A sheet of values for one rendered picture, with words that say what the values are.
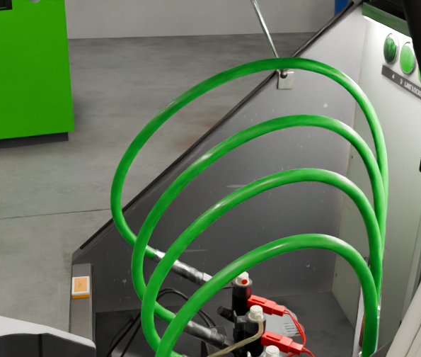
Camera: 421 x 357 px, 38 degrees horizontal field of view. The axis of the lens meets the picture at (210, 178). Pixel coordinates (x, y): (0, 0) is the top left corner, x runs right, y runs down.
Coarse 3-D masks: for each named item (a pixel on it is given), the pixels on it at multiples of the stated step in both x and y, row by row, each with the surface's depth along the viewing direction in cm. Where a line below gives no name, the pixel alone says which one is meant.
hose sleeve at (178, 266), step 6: (156, 252) 84; (162, 252) 84; (156, 258) 83; (174, 264) 84; (180, 264) 85; (186, 264) 86; (174, 270) 85; (180, 270) 85; (186, 270) 85; (192, 270) 86; (186, 276) 86; (192, 276) 86; (198, 276) 86; (198, 282) 86
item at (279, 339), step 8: (264, 336) 81; (272, 336) 81; (280, 336) 81; (264, 344) 82; (272, 344) 81; (280, 344) 80; (288, 344) 80; (296, 344) 80; (288, 352) 80; (296, 352) 80
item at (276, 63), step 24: (240, 72) 74; (336, 72) 77; (192, 96) 75; (360, 96) 79; (384, 144) 82; (120, 168) 77; (384, 168) 84; (120, 192) 79; (384, 192) 86; (120, 216) 80
